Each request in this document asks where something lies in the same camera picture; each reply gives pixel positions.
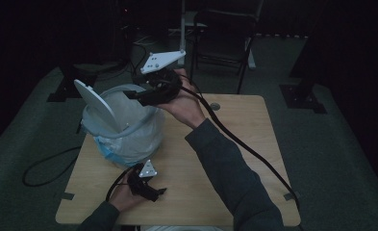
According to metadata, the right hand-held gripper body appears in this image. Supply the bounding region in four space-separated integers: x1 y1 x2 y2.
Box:
140 49 187 107

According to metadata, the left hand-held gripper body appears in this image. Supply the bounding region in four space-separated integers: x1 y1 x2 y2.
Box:
127 159 159 198

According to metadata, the white and grey trash can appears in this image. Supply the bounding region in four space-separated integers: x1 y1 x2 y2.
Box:
73 79 165 169

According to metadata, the person's left hand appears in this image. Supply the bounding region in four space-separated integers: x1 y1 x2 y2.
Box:
109 174 146 213

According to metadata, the person's right hand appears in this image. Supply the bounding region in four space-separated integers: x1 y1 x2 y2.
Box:
157 67 207 130

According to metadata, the translucent trash bag liner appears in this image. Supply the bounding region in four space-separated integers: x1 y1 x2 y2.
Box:
93 109 166 168

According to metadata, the black stand base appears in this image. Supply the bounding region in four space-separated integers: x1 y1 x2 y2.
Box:
279 32 328 115
46 63 98 103

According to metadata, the black folding chair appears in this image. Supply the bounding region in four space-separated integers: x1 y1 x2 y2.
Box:
189 9 259 95

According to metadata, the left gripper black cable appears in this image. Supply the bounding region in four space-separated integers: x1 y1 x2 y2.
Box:
105 165 137 203

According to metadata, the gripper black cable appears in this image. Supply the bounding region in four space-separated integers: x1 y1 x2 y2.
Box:
105 165 137 203
176 74 302 231

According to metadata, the bundle of floor cables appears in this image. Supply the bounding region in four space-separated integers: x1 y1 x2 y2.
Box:
124 34 150 87

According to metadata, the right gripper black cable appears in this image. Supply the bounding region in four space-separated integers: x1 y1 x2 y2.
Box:
176 74 302 231

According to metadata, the black cable on floor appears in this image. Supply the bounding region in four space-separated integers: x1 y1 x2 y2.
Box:
22 145 83 188

